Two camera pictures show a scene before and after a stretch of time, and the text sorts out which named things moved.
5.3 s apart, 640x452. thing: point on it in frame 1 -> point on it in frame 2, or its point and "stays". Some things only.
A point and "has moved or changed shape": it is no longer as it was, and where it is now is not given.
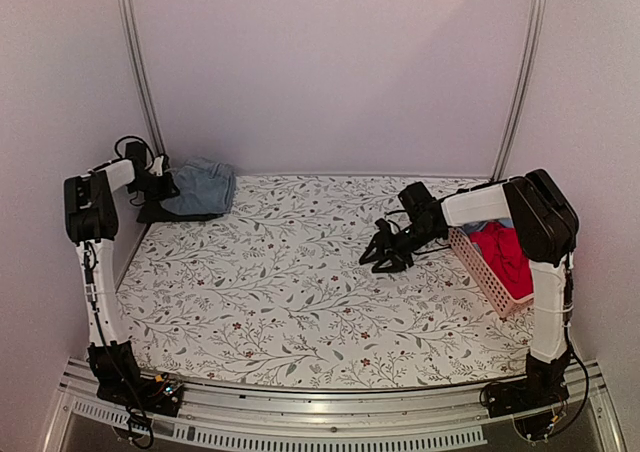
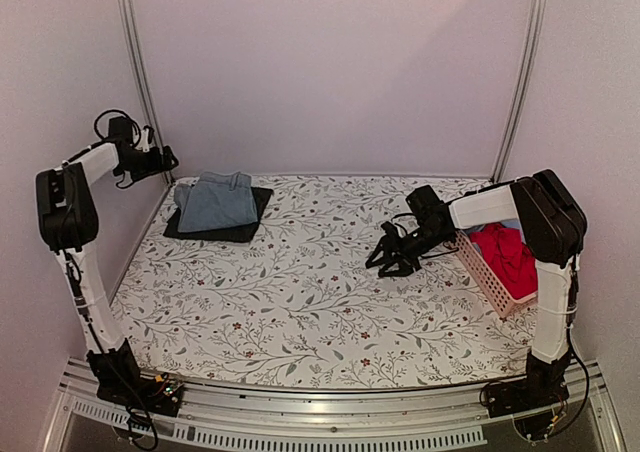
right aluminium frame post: (536, 32) stays
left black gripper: (168, 190) -> (158, 164)
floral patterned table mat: (274, 293) stays
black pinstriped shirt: (154, 212) -> (232, 234)
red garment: (501, 250) stays
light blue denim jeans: (206, 187) has moved or changed shape
